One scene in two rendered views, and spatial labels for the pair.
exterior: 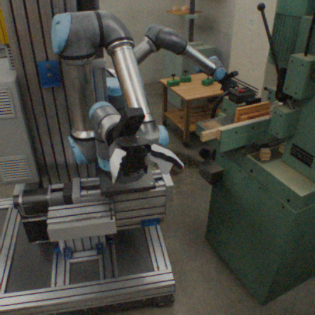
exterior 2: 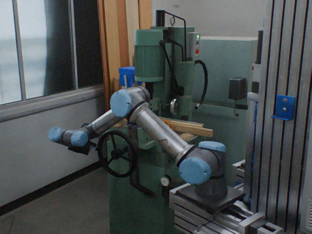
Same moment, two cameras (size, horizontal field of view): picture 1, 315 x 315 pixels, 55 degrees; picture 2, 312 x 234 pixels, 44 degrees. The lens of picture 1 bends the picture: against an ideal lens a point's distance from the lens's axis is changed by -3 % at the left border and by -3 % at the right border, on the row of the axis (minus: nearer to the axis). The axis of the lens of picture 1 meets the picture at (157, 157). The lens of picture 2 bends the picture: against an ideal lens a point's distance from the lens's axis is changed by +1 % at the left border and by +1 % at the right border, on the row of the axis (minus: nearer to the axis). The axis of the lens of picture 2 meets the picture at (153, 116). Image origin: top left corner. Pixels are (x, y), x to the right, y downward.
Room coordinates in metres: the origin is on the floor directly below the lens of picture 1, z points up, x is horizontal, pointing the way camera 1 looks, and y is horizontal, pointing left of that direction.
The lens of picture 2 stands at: (2.58, 1.44, 1.58)
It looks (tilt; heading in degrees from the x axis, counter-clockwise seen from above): 15 degrees down; 239
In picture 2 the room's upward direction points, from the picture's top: straight up
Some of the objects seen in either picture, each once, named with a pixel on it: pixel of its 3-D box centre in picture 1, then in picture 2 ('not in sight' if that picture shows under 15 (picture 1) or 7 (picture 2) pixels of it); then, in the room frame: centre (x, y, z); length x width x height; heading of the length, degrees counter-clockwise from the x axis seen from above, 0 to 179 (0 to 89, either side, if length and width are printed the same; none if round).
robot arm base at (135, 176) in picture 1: (124, 162); not in sight; (1.07, 0.14, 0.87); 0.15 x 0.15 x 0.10
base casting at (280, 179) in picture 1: (285, 157); (158, 141); (1.29, -0.65, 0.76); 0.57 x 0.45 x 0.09; 26
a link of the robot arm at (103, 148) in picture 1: (114, 149); not in sight; (0.78, 0.13, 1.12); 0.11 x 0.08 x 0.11; 116
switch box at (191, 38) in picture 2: not in sight; (192, 45); (1.05, -0.61, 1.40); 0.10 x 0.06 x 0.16; 26
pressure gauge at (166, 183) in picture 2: (204, 155); (166, 181); (1.47, -0.27, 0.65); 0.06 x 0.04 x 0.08; 116
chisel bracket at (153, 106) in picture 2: (282, 99); (150, 106); (1.38, -0.60, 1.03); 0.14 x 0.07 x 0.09; 26
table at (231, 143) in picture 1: (249, 120); (148, 135); (1.46, -0.48, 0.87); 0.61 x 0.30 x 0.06; 116
